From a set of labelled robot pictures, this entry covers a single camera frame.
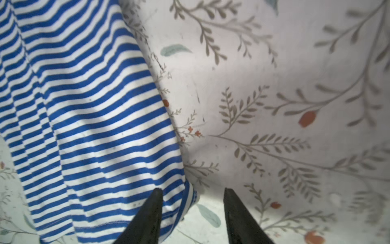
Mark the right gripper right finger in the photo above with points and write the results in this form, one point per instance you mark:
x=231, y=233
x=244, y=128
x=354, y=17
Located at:
x=242, y=228

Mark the blue white striped tank top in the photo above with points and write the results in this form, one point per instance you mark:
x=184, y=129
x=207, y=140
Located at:
x=86, y=127

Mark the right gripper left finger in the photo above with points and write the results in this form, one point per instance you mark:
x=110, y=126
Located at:
x=145, y=226

